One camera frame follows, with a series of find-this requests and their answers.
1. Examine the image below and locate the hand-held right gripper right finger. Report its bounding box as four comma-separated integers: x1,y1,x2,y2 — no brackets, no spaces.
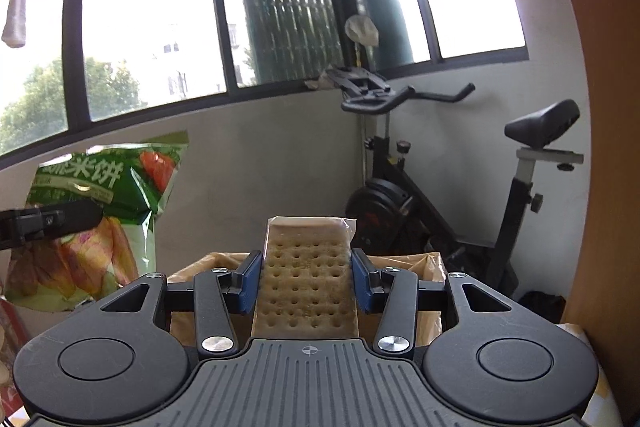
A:
351,248,516,354

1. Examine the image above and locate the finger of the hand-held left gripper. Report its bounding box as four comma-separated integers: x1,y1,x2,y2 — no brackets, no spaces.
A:
0,199,104,251

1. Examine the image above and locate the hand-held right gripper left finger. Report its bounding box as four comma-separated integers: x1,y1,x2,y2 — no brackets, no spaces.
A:
97,251,264,354

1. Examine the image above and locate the clear-wrapped cracker packet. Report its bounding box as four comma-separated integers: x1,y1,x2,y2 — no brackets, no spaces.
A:
250,216,360,339

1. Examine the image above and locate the brown paper bag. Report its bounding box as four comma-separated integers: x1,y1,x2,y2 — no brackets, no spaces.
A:
167,251,447,349

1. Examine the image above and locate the large green snack bag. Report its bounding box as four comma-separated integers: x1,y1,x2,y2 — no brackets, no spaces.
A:
4,131,191,314

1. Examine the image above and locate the black exercise bike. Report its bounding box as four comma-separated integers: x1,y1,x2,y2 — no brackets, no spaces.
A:
327,67,585,300

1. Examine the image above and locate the red packet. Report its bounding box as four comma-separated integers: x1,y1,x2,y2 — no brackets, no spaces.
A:
0,298,33,408

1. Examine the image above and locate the black bag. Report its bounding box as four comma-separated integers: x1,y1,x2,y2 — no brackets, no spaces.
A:
519,290,567,324

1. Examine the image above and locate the crumpled plastic bag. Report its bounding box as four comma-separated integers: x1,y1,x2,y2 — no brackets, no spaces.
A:
344,14,380,48

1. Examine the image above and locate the wooden cabinet panel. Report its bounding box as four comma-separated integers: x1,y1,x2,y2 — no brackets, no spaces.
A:
560,0,640,427

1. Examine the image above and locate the dark-framed window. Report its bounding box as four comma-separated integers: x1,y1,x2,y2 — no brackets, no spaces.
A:
0,0,530,172

